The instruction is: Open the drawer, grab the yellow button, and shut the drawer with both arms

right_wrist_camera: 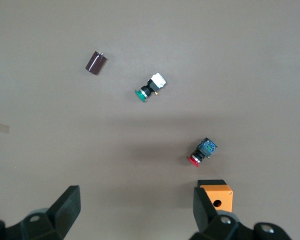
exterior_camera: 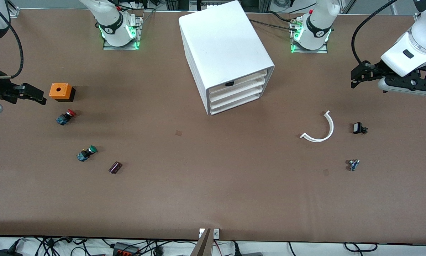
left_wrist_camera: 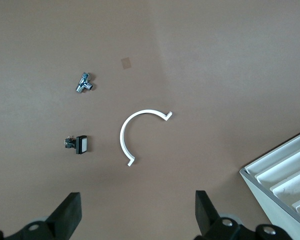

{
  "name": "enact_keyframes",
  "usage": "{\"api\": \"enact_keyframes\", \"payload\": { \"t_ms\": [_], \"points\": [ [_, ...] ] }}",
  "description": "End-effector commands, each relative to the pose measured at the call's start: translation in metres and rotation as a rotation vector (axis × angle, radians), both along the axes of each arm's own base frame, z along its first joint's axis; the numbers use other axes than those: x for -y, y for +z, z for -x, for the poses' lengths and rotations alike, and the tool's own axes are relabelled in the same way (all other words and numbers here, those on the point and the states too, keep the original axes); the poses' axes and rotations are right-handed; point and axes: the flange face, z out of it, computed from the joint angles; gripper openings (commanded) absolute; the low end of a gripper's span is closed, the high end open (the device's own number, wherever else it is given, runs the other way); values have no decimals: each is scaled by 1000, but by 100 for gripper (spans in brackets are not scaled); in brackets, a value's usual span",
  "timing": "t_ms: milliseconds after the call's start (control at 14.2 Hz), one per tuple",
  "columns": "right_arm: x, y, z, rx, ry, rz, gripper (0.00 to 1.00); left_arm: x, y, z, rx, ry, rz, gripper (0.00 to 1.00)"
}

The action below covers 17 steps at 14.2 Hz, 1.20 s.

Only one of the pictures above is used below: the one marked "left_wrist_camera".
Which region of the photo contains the black square push switch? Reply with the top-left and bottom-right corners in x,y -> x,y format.
63,134 -> 90,155

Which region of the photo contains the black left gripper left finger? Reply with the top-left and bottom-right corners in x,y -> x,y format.
6,191 -> 83,240

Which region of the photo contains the brown tape patch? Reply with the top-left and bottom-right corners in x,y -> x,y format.
120,57 -> 132,69

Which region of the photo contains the white drawer cabinet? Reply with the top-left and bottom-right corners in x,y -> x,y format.
239,127 -> 300,232

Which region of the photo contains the white curved plastic piece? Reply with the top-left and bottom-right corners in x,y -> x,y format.
119,109 -> 173,168

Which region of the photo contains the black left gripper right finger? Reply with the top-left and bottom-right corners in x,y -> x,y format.
194,190 -> 256,240

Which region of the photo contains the small metal fitting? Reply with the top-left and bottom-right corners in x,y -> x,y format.
75,71 -> 95,94

